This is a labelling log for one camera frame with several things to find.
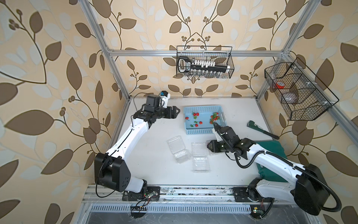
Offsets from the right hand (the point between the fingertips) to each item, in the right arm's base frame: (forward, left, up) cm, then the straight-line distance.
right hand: (209, 145), depth 83 cm
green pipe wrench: (+20, -35, -8) cm, 41 cm away
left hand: (+16, +21, +17) cm, 32 cm away
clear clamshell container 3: (-2, -1, -6) cm, 7 cm away
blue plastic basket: (+25, +3, -8) cm, 27 cm away
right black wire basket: (+14, -49, +25) cm, 57 cm away
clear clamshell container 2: (-5, +5, -8) cm, 11 cm away
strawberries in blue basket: (+26, -8, -7) cm, 29 cm away
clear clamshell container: (-1, +17, -10) cm, 20 cm away
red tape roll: (+25, -42, +24) cm, 55 cm away
